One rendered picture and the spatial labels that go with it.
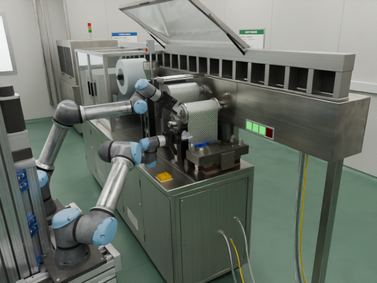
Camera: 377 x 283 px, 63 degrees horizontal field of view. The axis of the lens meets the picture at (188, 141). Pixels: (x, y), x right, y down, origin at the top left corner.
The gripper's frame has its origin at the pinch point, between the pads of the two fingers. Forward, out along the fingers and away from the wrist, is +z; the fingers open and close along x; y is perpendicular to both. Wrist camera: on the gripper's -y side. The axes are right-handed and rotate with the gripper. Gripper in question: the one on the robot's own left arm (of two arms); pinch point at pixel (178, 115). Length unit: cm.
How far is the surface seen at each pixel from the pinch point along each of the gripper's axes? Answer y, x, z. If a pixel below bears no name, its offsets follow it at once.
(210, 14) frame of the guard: 54, -19, -30
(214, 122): 11.0, -4.5, 24.5
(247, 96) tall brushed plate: 33.4, -24.2, 20.3
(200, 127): 2.0, -4.5, 17.0
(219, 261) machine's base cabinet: -70, -30, 75
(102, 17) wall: 138, 552, 35
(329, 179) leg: 13, -78, 58
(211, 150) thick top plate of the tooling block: -7.5, -18.9, 24.1
